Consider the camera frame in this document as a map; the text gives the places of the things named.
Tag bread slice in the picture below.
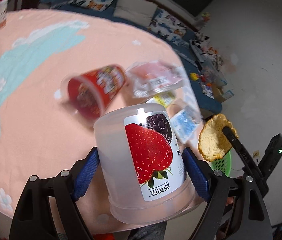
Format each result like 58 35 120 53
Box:
198 113 238 162

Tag clear strawberry yogurt cup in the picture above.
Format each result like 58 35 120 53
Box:
94 103 196 225

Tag red cartoon paper cup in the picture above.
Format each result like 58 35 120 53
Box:
60 64 126 122

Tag person's right hand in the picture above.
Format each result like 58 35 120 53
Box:
226 197 234 206

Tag green plastic mesh basket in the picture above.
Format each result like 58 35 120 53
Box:
210 151 232 176

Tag blue white milk carton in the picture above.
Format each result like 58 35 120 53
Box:
170 105 202 145

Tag cardboard box on sofa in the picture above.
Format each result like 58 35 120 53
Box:
211 84 234 103

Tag peach printed tablecloth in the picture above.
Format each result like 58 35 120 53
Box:
0 8 204 235

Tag yellow toy on sofa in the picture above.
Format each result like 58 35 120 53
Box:
189 73 199 81

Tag plush toys pile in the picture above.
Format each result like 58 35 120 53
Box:
189 31 218 63

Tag blue corner sofa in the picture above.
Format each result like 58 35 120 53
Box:
38 0 222 114

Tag clear pink plastic bag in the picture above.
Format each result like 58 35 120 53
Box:
125 60 186 99

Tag right butterfly print pillow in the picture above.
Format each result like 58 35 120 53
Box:
148 8 189 48

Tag beige cushion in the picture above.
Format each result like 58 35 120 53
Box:
113 0 157 27

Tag wall power socket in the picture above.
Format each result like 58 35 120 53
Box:
253 150 260 162

